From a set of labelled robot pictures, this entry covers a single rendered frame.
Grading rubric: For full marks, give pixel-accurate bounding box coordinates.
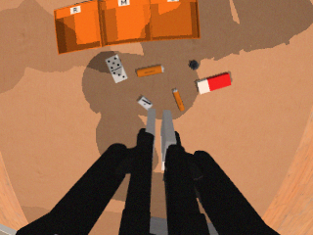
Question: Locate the white domino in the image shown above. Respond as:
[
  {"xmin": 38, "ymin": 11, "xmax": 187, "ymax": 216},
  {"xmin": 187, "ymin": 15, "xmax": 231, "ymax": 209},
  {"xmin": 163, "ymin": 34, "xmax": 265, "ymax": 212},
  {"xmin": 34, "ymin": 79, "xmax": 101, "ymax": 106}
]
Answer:
[{"xmin": 106, "ymin": 55, "xmax": 128, "ymax": 83}]

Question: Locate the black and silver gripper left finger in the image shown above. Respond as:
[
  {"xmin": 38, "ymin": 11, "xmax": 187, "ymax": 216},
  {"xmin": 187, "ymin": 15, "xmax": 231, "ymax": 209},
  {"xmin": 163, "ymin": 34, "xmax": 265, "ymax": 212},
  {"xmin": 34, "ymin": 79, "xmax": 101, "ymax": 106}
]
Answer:
[{"xmin": 16, "ymin": 108, "xmax": 156, "ymax": 235}]

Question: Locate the orange three-compartment bin rack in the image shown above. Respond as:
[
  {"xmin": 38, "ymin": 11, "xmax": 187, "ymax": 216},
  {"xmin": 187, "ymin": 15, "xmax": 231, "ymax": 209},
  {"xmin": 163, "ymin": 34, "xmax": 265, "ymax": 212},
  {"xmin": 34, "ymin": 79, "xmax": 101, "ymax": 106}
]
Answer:
[{"xmin": 54, "ymin": 0, "xmax": 201, "ymax": 55}]

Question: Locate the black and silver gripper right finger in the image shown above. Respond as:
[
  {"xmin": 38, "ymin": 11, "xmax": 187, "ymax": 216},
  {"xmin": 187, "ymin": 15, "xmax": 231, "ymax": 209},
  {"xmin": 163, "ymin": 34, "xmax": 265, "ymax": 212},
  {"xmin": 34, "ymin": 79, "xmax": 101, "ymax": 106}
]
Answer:
[{"xmin": 160, "ymin": 110, "xmax": 281, "ymax": 235}]

